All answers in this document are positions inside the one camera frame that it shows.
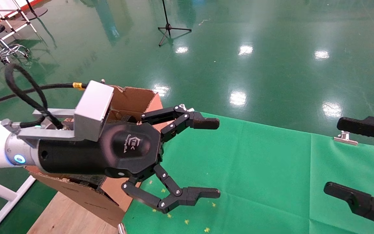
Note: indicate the black round stand base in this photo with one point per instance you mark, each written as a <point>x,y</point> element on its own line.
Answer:
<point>39,12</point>

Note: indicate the green table cloth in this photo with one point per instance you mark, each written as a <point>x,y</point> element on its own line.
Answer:
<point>265,178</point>

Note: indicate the large open cardboard carton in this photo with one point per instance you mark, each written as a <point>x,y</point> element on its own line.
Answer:
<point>80,198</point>

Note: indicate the wooden board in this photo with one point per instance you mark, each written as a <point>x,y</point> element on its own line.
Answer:
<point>63,217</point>

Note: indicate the black tripod stand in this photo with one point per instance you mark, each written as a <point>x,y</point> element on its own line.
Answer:
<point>169,27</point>

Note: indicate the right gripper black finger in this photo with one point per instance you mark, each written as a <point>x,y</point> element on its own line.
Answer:
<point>362,126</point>
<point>362,203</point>

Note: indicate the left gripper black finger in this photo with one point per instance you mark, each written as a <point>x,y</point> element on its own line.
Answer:
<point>200,193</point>
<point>205,123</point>

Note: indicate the silver metal clamp clip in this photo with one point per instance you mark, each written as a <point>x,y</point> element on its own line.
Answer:
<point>346,139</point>
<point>121,229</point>

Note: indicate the black foam insert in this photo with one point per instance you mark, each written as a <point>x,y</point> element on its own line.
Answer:
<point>86,179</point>
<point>125,116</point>

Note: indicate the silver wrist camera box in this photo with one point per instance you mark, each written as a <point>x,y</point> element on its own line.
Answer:
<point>93,109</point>

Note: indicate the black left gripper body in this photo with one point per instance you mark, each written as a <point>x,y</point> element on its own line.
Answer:
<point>76,156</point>

